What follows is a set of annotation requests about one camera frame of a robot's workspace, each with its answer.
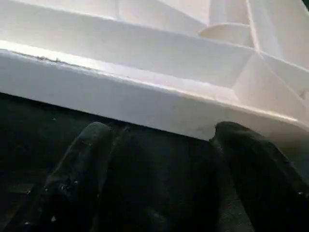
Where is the black work mat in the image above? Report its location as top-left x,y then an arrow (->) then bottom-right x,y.
0,92 -> 309,232

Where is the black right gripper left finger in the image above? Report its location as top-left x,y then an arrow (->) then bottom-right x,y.
0,122 -> 117,232

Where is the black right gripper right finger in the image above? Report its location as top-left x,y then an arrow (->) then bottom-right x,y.
210,121 -> 309,232

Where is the white plastic table top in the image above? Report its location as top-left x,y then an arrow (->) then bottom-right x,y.
0,0 -> 309,148

